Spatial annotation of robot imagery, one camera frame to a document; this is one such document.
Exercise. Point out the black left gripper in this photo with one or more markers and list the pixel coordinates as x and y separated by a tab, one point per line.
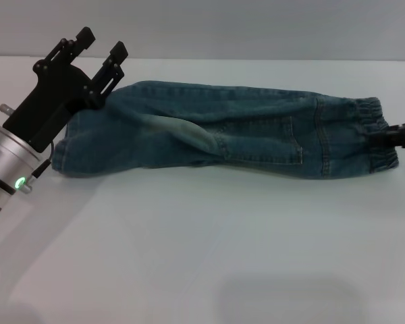
54	98

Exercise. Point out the blue denim shorts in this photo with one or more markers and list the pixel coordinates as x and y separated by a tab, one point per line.
256	135

